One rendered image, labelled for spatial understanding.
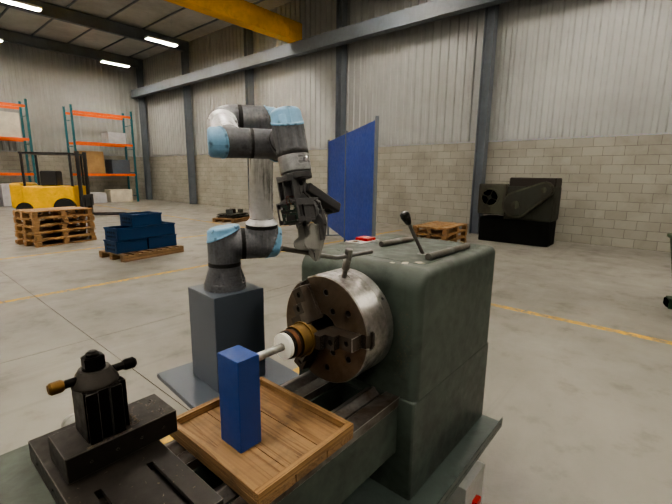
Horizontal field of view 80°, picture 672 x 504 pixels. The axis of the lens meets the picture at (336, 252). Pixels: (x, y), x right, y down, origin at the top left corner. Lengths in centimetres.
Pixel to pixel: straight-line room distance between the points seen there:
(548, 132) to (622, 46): 209
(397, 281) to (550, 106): 1023
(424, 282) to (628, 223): 982
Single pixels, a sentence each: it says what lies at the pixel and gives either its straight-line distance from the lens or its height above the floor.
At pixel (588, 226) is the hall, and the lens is 1093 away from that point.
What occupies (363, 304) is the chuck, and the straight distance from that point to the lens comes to 107.
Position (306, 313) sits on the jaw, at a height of 114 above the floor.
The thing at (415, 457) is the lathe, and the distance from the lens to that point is 138.
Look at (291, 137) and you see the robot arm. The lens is 95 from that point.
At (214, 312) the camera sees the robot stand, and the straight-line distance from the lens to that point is 143.
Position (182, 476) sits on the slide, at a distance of 88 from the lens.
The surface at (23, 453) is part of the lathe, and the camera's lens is 116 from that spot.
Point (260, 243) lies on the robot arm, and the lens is 146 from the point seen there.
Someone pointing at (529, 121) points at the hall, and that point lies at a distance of 1131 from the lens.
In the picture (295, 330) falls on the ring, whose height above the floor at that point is 111.
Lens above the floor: 151
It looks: 11 degrees down
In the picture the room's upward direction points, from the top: 1 degrees clockwise
